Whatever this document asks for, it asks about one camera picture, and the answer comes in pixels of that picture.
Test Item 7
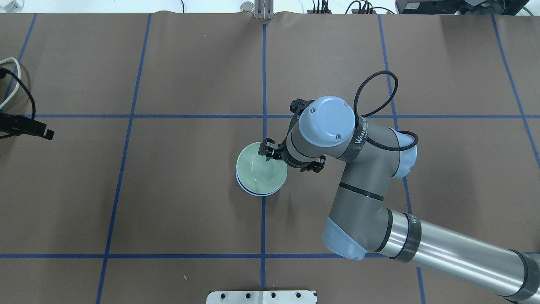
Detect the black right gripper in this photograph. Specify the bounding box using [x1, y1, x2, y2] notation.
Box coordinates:
[258, 138, 326, 173]

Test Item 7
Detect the blue bowl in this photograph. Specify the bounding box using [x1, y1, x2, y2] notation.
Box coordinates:
[235, 171, 287, 197]

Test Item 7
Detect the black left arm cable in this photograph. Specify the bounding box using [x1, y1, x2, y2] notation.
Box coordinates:
[0, 67, 37, 140]

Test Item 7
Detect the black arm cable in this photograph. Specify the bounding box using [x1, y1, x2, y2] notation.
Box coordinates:
[0, 67, 37, 140]
[354, 71, 419, 152]

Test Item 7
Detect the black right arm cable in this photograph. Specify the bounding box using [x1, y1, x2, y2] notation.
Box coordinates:
[354, 71, 419, 152]

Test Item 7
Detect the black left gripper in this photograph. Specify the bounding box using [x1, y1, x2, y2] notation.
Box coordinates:
[0, 113, 55, 140]

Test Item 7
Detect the white camera stand column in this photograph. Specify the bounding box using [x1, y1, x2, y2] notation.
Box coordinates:
[206, 290, 318, 304]

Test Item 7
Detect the green bowl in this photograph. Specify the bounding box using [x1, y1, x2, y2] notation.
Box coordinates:
[235, 142, 289, 184]

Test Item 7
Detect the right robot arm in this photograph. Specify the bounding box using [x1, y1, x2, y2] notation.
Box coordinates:
[259, 96, 539, 304]

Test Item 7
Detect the white toaster power cord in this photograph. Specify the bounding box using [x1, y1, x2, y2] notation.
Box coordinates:
[0, 57, 22, 109]

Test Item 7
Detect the aluminium frame post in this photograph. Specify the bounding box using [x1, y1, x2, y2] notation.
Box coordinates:
[253, 0, 275, 20]

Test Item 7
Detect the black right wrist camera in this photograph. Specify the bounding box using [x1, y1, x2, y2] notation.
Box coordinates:
[289, 98, 314, 118]

